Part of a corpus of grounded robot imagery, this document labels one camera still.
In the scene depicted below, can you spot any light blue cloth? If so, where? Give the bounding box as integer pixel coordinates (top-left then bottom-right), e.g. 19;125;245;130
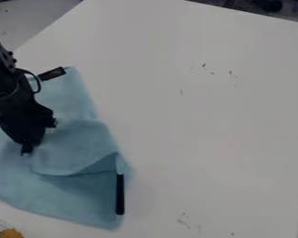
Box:
0;65;132;231

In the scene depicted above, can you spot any yellow toy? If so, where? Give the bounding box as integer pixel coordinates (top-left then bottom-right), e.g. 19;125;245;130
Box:
0;228;25;238

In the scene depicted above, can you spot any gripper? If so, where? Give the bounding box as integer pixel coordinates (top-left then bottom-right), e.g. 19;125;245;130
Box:
0;91;60;156

